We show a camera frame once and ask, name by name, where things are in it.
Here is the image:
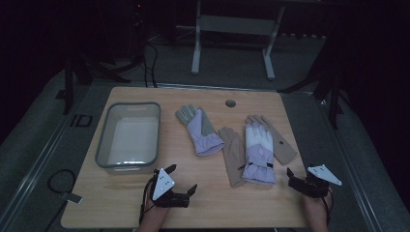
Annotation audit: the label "beige knit glove with button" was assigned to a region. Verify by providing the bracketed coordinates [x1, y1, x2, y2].
[244, 114, 298, 166]

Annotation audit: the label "purple and white ski glove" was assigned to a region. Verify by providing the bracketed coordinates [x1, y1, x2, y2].
[241, 122, 278, 187]

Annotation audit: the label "person's left hand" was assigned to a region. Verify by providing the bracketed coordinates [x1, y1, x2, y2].
[141, 195, 172, 226]

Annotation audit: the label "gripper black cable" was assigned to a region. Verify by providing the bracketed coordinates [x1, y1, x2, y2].
[322, 188, 335, 226]
[138, 175, 160, 225]

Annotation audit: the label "person's right hand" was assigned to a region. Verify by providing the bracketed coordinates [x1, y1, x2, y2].
[302, 188, 334, 226]

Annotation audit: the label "black hanging cables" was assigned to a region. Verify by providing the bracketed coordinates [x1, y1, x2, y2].
[141, 41, 160, 89]

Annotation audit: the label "metal floor rail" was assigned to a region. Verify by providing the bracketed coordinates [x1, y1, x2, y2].
[307, 91, 383, 232]
[0, 84, 109, 230]

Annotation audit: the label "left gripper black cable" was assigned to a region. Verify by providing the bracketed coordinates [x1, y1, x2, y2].
[138, 175, 160, 225]

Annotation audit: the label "clear plastic storage bin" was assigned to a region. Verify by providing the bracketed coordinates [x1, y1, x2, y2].
[95, 101, 162, 175]

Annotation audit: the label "plain beige knit glove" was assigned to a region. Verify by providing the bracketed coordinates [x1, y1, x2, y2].
[218, 126, 248, 189]

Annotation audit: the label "purple ski glove grey palm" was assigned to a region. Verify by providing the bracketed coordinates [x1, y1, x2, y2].
[175, 103, 225, 158]

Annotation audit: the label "white metal desk frame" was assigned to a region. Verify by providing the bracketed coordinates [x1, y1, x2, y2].
[190, 0, 287, 81]

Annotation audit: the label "black floor cable loop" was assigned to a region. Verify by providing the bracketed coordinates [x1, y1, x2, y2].
[46, 168, 77, 195]

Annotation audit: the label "black tripod stand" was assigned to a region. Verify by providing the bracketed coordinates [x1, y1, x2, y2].
[62, 0, 148, 116]
[278, 30, 345, 131]

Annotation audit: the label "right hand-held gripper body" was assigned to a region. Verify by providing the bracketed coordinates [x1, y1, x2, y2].
[287, 164, 343, 198]

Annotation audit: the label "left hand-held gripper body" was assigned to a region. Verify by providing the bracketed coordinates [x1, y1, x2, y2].
[151, 167, 191, 209]

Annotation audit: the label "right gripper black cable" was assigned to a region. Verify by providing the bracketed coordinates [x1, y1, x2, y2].
[322, 188, 335, 226]

